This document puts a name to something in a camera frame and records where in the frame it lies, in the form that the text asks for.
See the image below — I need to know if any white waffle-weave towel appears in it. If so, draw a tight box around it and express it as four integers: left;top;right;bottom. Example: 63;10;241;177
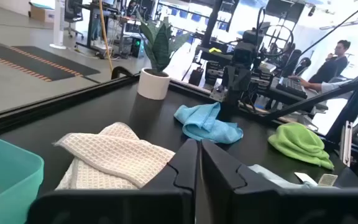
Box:
53;122;176;190

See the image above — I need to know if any person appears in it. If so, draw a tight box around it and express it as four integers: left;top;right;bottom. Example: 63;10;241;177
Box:
289;75;352;94
308;39;352;84
126;0;138;18

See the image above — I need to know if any snake plant in white pot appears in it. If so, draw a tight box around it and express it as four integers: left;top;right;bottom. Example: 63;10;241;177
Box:
137;11;192;101

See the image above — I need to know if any green microfiber towel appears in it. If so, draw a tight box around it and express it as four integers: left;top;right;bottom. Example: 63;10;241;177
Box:
267;122;335;170

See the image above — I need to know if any black rig frame beam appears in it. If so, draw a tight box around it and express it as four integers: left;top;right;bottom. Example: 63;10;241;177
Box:
259;57;358;123

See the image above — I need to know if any cardboard box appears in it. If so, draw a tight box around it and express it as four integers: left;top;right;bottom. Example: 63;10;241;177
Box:
29;2;55;23

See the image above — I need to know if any bright blue microfiber towel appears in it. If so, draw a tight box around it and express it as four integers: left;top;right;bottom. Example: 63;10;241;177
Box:
173;102;244;144

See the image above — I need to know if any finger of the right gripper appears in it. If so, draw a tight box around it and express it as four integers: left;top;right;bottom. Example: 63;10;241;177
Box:
223;67;237;91
237;67;252;91

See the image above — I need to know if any black rig frame post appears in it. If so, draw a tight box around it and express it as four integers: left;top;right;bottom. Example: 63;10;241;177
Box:
325;57;358;146

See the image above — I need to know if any black office chair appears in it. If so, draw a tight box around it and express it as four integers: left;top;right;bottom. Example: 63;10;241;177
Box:
63;0;85;40

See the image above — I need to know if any teal plastic bin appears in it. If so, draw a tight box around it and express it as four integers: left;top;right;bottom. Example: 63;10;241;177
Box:
0;130;45;224

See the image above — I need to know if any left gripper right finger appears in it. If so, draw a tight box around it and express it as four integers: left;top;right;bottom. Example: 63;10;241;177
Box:
201;139;358;224

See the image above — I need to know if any black keyboard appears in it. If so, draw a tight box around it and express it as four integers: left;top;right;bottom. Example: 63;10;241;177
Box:
275;77;308;100

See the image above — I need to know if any white column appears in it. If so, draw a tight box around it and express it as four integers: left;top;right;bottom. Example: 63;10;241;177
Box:
50;0;67;50

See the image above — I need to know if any silver aluminium bracket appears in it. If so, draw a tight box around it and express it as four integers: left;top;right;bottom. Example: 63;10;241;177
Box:
339;120;354;168

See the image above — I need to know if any long black cable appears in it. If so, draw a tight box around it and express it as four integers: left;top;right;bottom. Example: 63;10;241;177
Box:
110;66;135;80

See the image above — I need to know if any yellow cable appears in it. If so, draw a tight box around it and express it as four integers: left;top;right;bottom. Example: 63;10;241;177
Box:
99;0;114;72

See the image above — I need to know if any computer tower with green light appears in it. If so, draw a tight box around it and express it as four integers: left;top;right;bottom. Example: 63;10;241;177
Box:
131;37;142;58

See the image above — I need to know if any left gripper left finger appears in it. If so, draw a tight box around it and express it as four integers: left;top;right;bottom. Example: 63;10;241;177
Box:
26;139;198;224

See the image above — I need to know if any black table frame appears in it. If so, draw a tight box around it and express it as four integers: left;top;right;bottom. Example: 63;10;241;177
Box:
0;73;358;162

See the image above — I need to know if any black orange-striped floor mat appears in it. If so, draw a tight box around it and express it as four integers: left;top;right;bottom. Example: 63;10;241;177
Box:
0;45;101;83

